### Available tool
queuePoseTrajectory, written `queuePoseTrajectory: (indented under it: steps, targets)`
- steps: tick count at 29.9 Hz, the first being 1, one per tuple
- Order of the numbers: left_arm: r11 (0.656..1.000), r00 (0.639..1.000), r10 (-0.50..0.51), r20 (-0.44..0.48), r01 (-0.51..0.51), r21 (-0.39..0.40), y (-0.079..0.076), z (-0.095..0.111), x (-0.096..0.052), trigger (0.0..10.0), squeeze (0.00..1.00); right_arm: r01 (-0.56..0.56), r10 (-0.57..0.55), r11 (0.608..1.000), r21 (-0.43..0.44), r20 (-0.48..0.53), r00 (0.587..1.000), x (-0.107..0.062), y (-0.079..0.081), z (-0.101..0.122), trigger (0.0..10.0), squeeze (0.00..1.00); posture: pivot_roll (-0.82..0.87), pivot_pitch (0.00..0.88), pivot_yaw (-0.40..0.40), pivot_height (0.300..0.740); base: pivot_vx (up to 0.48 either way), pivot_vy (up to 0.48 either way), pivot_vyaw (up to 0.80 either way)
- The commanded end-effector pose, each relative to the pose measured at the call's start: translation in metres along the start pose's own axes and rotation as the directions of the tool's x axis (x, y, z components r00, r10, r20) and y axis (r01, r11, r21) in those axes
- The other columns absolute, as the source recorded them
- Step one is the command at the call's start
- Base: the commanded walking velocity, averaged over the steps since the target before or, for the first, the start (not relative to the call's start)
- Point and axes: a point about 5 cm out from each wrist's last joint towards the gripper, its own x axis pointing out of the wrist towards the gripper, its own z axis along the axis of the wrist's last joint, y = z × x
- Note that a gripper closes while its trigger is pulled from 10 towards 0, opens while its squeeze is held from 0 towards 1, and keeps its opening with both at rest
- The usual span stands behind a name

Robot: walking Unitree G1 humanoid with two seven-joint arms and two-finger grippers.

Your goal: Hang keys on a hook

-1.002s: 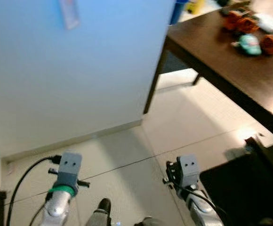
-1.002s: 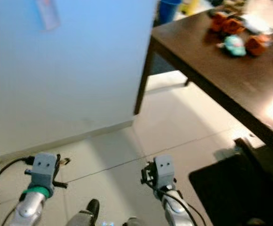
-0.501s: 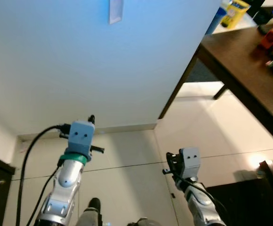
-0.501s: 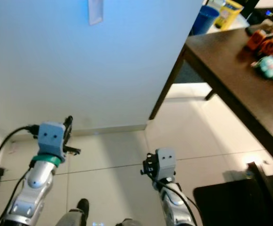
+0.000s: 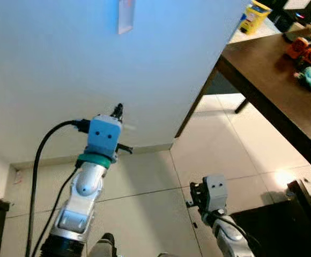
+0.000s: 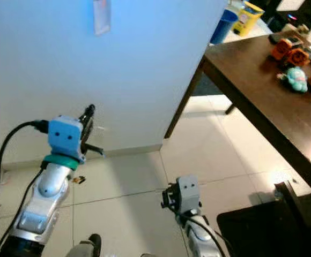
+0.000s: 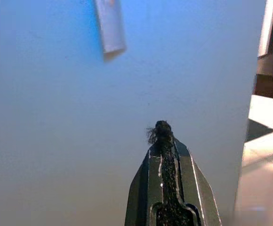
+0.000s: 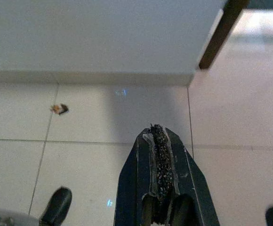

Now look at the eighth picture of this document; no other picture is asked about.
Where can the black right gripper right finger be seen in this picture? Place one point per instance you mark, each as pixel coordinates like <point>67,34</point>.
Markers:
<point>188,179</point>

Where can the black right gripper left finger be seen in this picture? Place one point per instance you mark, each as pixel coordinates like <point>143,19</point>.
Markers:
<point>134,179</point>

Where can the small orange black floor scrap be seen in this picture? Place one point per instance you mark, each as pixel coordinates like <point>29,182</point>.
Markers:
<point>60,108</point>

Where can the grey robot leg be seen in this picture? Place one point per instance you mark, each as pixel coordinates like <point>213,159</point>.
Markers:
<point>7,219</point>

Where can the dark wooden furniture leg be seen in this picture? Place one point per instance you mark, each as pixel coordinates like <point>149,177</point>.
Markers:
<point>223,33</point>

